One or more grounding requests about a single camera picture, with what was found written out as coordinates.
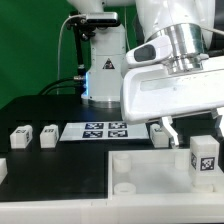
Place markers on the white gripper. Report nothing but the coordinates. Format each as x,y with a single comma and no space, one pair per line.
150,94

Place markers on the white left fence block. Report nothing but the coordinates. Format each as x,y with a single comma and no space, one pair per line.
3,169

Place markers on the white square table top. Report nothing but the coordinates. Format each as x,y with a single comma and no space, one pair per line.
158,172

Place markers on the white front fence rail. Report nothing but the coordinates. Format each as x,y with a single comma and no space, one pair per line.
105,212

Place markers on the grey camera on stand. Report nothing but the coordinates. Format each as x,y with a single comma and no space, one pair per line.
104,19

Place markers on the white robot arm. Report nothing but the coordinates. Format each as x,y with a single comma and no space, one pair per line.
171,74

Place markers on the AprilTag marker sheet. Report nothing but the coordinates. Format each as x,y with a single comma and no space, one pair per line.
117,130

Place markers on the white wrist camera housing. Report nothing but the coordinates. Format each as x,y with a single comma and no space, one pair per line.
149,53

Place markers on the black camera stand pole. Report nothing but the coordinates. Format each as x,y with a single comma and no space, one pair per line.
82,31

